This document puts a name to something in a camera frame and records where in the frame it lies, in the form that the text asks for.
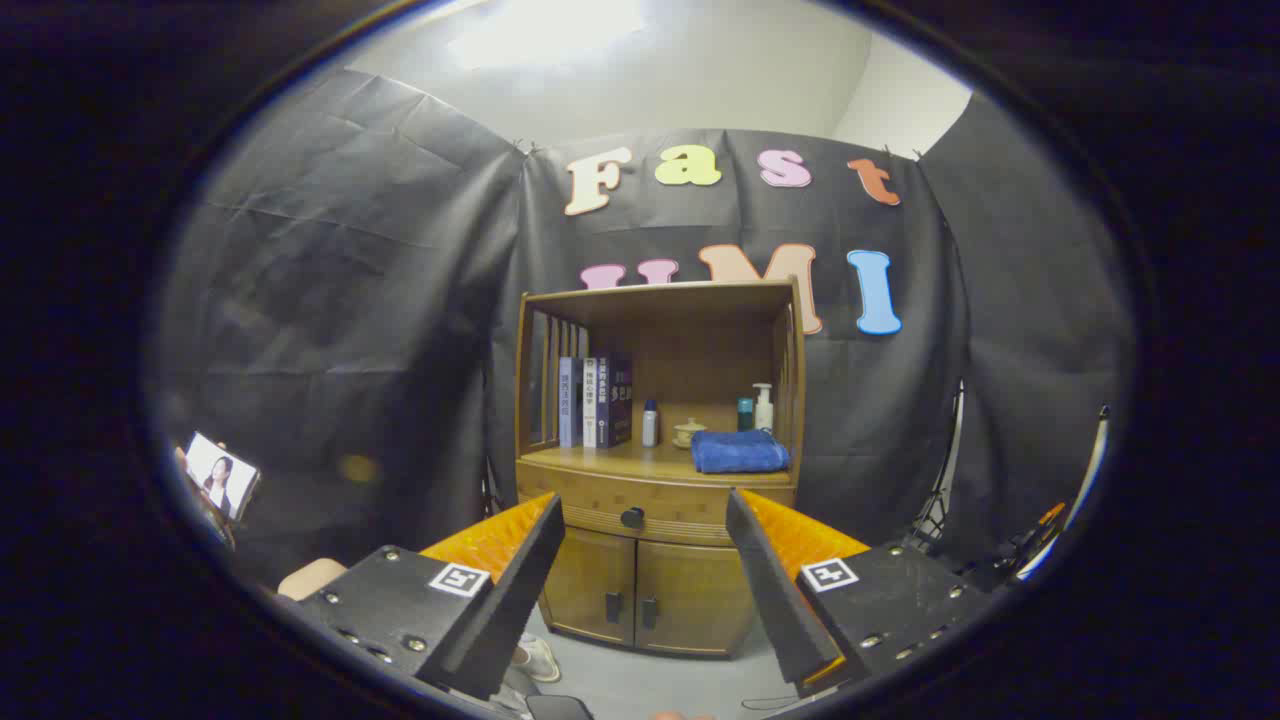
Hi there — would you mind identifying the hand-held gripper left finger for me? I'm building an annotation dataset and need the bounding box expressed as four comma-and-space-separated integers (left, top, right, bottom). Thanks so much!
298, 490, 567, 701

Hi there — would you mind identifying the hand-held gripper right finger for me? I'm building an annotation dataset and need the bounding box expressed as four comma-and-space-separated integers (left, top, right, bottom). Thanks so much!
725, 488, 993, 699

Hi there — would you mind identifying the wooden cabinet door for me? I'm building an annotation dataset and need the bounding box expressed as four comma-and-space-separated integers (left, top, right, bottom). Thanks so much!
541, 525, 638, 647
634, 538, 757, 658

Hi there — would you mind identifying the wooden countertop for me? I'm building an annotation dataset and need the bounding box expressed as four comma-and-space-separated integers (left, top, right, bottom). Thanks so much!
520, 435, 796, 489

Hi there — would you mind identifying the wooden cabinet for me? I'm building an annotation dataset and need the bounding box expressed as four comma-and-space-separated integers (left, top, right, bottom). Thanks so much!
514, 278, 807, 659

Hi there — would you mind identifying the white sneaker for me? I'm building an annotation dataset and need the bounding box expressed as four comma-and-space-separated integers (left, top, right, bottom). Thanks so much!
513, 635, 562, 684

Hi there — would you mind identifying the blue folded towel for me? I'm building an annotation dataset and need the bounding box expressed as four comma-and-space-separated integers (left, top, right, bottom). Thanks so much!
690, 429, 792, 475

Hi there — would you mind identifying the pale blue book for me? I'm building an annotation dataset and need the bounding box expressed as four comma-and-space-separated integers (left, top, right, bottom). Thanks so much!
558, 357, 586, 449

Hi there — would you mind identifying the dark blue book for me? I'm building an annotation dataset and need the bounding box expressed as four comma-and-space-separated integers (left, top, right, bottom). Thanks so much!
596, 352, 634, 448

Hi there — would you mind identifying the black device with orange tip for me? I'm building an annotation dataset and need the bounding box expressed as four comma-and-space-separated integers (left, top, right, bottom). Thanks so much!
1000, 500, 1069, 581

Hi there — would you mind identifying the smartphone with lit screen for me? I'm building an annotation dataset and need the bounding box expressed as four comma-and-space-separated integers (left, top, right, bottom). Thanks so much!
185, 431, 262, 522

